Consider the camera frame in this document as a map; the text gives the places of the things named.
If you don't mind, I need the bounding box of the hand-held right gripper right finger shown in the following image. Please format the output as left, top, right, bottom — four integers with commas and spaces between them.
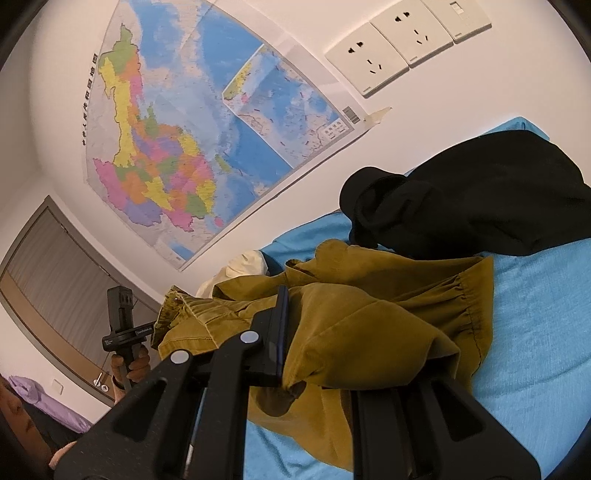
350, 368, 542, 480

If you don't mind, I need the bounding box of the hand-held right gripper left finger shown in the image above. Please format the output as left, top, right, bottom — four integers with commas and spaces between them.
55, 285, 291, 480

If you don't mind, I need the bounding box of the olive corduroy garment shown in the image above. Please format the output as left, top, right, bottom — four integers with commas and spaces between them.
157, 239, 496, 474

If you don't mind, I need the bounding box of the person's left forearm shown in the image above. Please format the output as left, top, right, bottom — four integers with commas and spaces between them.
48, 376, 134, 469

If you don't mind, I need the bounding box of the person's left hand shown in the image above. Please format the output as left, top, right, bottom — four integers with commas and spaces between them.
110, 346, 153, 394

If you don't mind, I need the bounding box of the cream cloth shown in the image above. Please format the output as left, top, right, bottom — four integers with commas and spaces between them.
196, 249, 269, 298

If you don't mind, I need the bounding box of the grey door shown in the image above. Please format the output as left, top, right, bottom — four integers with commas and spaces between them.
0, 195, 163, 409

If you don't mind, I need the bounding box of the purple hanging garment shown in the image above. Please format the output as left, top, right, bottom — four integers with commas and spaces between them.
9, 375, 93, 435

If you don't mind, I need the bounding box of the person's face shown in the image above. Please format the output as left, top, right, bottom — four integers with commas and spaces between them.
0, 377, 52, 478

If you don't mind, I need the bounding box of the blue bed sheet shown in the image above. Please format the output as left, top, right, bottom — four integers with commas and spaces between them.
242, 116, 591, 480

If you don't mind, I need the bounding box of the clear tape strip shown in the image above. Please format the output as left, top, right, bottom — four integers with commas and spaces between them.
362, 106, 394, 126

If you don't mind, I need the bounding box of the colourful wall map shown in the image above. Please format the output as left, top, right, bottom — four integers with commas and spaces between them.
78, 0, 370, 273

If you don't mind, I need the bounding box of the white wall socket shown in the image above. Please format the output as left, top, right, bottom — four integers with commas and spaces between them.
370, 0, 454, 68
324, 22, 410, 99

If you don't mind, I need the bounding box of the white wall switch plate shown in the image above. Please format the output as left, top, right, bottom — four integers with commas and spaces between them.
421, 0, 493, 45

